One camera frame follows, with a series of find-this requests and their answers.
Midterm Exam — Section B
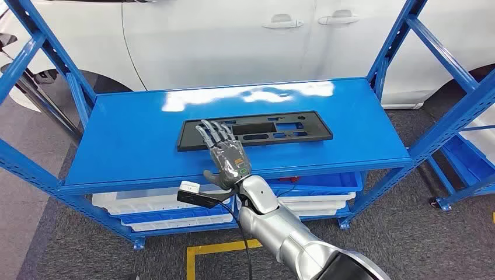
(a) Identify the black plastic panel part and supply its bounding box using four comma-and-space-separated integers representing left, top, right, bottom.
177, 111, 334, 152

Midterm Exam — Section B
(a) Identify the clear white plastic bin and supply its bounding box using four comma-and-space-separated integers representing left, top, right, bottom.
92, 184, 233, 216

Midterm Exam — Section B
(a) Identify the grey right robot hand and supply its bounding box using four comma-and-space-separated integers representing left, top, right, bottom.
194, 118, 253, 191

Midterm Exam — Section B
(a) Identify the blue metal shelf rack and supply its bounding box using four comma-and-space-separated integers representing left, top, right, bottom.
0, 0, 495, 250
427, 123, 495, 212

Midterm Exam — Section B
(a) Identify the white car door handle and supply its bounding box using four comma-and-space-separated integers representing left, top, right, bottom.
262, 13, 304, 29
318, 10, 360, 26

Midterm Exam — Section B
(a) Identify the black camera cable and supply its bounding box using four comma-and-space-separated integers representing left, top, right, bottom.
218, 201, 254, 280

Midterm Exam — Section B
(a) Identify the white car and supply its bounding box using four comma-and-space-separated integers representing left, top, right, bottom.
0, 0, 495, 113

